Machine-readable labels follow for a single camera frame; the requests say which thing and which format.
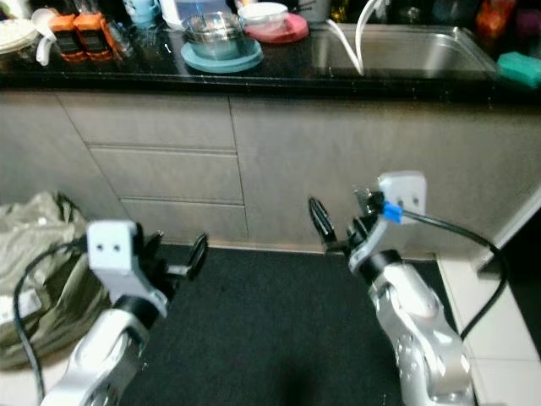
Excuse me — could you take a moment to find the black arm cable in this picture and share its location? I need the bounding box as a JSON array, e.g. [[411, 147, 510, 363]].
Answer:
[[399, 210, 510, 341], [13, 240, 87, 402]]

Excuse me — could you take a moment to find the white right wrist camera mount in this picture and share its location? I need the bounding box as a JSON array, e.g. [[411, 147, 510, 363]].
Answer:
[[347, 170, 428, 272]]

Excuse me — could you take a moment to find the white tap hose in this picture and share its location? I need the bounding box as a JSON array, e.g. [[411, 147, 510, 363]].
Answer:
[[325, 0, 385, 75]]

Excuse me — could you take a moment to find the olive green bag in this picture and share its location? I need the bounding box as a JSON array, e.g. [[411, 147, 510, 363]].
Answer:
[[0, 191, 90, 370]]

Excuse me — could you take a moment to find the white kitchen appliance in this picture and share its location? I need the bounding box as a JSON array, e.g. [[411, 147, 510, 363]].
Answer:
[[159, 0, 225, 28]]

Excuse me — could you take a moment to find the white cup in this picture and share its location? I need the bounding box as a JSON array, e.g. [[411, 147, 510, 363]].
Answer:
[[0, 0, 35, 19]]

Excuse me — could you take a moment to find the red plate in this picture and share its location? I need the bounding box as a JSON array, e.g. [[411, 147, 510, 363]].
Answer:
[[245, 13, 309, 45]]

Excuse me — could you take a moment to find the black floor mat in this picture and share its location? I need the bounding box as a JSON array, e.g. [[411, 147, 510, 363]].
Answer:
[[42, 245, 474, 406]]

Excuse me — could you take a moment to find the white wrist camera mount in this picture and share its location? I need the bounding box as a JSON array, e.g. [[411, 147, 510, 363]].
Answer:
[[86, 220, 168, 318], [347, 170, 428, 272]]

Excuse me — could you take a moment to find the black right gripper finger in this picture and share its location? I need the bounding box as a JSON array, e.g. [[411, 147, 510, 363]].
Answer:
[[309, 198, 339, 247], [355, 189, 385, 222]]

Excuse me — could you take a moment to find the stainless steel sink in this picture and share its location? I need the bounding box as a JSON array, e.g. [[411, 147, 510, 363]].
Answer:
[[309, 25, 501, 81]]

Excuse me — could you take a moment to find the grey cabinet door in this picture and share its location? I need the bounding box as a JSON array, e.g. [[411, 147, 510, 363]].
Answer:
[[228, 95, 541, 255]]

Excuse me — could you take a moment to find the grey cabinet panel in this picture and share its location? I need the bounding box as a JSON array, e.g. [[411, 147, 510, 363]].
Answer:
[[0, 91, 128, 229]]

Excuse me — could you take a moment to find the white plate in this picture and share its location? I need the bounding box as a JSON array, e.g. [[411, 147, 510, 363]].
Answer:
[[0, 19, 39, 53]]

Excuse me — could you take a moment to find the light blue mug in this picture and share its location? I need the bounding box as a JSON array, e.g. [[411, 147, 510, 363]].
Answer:
[[123, 0, 161, 25]]

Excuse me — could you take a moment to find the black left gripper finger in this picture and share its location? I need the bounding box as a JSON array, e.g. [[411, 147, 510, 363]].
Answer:
[[189, 233, 210, 278]]

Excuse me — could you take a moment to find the orange bottle with black label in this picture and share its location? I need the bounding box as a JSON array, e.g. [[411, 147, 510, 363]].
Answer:
[[74, 12, 115, 60], [48, 14, 85, 63]]

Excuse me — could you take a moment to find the teal plate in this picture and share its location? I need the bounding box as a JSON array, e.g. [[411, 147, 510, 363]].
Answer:
[[180, 40, 265, 74]]

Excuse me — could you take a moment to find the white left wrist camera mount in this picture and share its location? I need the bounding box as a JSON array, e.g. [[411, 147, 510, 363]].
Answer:
[[86, 220, 168, 318]]

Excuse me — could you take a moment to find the blue cable connector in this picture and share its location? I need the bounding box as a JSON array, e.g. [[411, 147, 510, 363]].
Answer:
[[382, 201, 403, 223]]

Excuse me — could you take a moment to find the white bowl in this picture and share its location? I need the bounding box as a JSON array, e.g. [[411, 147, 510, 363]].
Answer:
[[237, 2, 290, 28]]

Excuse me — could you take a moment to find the steel bowl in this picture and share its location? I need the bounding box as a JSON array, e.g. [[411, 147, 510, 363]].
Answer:
[[186, 13, 248, 60]]

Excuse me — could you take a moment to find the green sponge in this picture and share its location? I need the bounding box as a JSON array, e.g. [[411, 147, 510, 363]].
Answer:
[[496, 52, 541, 91]]

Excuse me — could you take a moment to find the white ladle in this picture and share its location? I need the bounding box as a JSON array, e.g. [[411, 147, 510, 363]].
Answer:
[[31, 8, 60, 67]]

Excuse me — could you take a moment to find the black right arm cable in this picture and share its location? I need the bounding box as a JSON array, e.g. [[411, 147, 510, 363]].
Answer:
[[399, 210, 510, 341]]

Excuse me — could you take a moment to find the grey drawer front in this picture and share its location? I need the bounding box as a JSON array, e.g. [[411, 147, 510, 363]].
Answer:
[[55, 93, 236, 153], [120, 199, 250, 242], [89, 148, 244, 204]]

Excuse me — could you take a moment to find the yellow oil bottle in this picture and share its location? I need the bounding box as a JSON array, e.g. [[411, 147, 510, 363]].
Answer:
[[330, 0, 352, 22]]

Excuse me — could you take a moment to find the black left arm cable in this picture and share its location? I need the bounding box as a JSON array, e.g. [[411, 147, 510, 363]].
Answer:
[[13, 240, 87, 402]]

